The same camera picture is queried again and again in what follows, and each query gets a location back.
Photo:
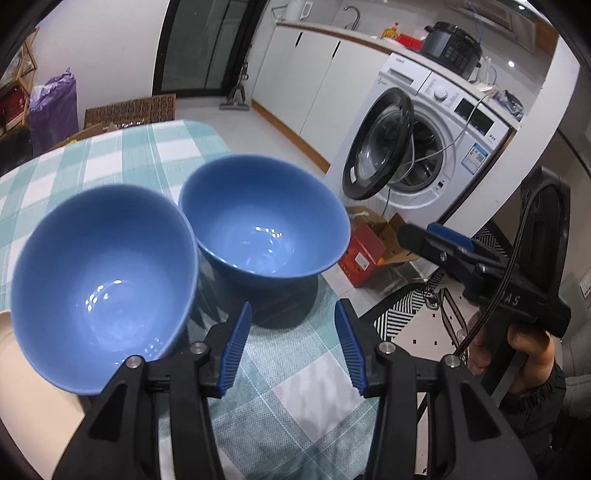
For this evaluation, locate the black and white rug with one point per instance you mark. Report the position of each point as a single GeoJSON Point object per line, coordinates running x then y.
{"type": "Point", "coordinates": [401, 318]}

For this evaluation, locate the yellow bottle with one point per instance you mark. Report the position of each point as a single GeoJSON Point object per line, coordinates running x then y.
{"type": "Point", "coordinates": [390, 32]}

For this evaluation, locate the medium blue bowl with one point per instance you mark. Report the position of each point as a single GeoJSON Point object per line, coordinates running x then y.
{"type": "Point", "coordinates": [101, 286]}

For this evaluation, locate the patterned cardboard box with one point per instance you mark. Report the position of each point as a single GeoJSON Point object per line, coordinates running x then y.
{"type": "Point", "coordinates": [138, 108]}

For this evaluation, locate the open cardboard box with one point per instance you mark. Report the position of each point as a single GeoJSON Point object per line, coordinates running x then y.
{"type": "Point", "coordinates": [397, 251]}

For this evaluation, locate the person's right hand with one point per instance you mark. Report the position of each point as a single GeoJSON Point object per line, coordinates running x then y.
{"type": "Point", "coordinates": [535, 360]}

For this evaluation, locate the dark cloth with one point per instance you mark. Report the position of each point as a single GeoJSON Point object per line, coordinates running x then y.
{"type": "Point", "coordinates": [508, 104]}

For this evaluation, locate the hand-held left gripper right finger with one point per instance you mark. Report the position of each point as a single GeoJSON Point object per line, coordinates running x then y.
{"type": "Point", "coordinates": [351, 346]}

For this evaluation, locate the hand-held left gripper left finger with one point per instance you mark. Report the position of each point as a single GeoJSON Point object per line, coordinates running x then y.
{"type": "Point", "coordinates": [235, 346]}

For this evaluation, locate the chrome kitchen faucet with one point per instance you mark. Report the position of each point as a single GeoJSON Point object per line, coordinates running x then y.
{"type": "Point", "coordinates": [358, 21]}

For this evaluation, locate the purple plastic bag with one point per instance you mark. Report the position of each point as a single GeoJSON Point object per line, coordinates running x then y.
{"type": "Point", "coordinates": [53, 115]}

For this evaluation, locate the person's right forearm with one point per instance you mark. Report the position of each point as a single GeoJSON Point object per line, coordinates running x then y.
{"type": "Point", "coordinates": [540, 415]}

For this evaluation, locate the black pressure cooker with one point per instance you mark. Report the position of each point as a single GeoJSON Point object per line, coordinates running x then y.
{"type": "Point", "coordinates": [452, 46]}

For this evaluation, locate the white washing machine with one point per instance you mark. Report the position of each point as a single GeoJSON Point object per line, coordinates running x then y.
{"type": "Point", "coordinates": [415, 78]}

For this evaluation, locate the large cream plate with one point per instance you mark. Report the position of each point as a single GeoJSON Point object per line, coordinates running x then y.
{"type": "Point", "coordinates": [27, 406]}

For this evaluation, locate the stick vacuum cleaner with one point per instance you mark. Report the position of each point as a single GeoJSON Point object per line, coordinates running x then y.
{"type": "Point", "coordinates": [235, 94]}

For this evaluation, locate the white lower cabinet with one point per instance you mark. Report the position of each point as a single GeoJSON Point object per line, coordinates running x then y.
{"type": "Point", "coordinates": [300, 78]}

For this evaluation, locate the red box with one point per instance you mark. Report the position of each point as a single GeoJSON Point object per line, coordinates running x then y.
{"type": "Point", "coordinates": [410, 40]}

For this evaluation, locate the red carton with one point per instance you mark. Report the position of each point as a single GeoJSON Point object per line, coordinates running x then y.
{"type": "Point", "coordinates": [364, 254]}

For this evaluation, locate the teal checked tablecloth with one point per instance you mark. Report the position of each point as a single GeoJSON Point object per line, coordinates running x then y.
{"type": "Point", "coordinates": [286, 415]}

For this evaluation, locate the small blue bowl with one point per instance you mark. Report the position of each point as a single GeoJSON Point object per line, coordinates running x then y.
{"type": "Point", "coordinates": [263, 217]}

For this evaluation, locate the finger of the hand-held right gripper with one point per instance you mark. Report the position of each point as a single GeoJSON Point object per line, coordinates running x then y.
{"type": "Point", "coordinates": [455, 234]}
{"type": "Point", "coordinates": [434, 249]}

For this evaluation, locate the white electric kettle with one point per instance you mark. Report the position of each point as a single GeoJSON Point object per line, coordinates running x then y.
{"type": "Point", "coordinates": [295, 9]}

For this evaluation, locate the black glass door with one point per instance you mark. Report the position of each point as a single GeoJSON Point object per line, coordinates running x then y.
{"type": "Point", "coordinates": [198, 46]}

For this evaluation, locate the range hood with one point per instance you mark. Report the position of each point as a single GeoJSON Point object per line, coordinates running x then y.
{"type": "Point", "coordinates": [508, 23]}

